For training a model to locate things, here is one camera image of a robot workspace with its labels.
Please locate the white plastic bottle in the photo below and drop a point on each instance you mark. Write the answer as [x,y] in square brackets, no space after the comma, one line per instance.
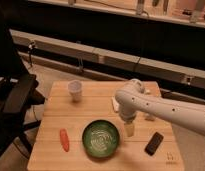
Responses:
[148,117]

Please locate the black office chair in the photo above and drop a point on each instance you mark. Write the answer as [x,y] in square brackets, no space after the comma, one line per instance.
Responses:
[17,93]

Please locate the orange carrot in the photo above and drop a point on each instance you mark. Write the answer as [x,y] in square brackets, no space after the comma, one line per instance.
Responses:
[64,140]

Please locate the white sponge block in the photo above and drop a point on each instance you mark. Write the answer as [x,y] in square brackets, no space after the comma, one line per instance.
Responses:
[115,105]

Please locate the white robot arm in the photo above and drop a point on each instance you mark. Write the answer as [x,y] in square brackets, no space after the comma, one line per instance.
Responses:
[131,98]

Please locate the green ceramic bowl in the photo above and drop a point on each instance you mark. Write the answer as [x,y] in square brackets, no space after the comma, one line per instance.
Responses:
[100,139]

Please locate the black smartphone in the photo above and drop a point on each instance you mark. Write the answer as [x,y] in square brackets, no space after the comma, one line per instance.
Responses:
[154,143]

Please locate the grey baseboard rail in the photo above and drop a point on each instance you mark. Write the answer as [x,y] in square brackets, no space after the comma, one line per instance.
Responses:
[154,68]

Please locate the cream pusher end effector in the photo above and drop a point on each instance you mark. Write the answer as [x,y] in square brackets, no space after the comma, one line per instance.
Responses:
[129,128]

